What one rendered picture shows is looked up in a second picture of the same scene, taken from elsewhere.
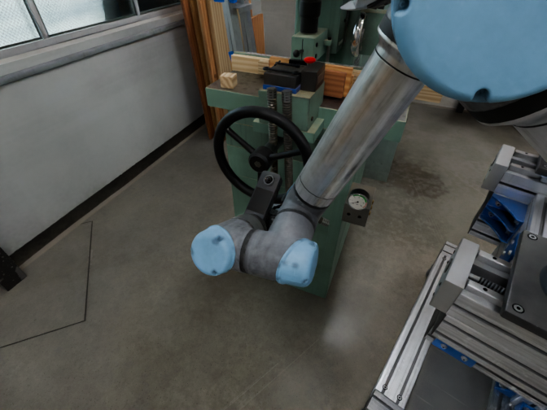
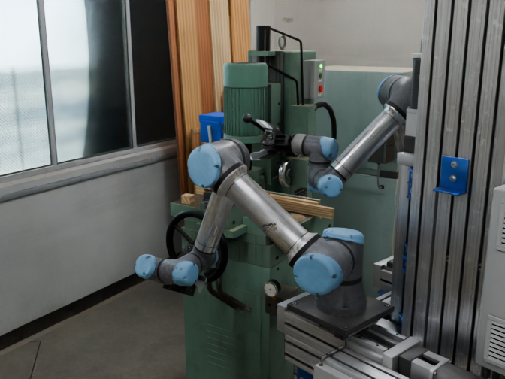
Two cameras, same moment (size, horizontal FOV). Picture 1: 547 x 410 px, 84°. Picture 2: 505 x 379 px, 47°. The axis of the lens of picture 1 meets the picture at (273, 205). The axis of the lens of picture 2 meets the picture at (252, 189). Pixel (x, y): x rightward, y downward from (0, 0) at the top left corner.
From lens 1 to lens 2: 1.46 m
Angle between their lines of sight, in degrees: 28
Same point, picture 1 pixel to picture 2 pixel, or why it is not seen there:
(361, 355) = not seen: outside the picture
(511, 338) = (308, 336)
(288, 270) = (177, 271)
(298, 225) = (190, 258)
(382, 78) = not seen: hidden behind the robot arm
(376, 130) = (219, 208)
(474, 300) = (290, 314)
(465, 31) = (196, 173)
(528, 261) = not seen: hidden behind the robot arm
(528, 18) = (204, 171)
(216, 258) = (146, 266)
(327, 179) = (205, 234)
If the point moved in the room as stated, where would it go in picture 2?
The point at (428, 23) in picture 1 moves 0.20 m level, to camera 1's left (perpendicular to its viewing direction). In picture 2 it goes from (191, 171) to (122, 168)
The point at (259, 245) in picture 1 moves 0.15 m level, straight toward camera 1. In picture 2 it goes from (167, 262) to (155, 281)
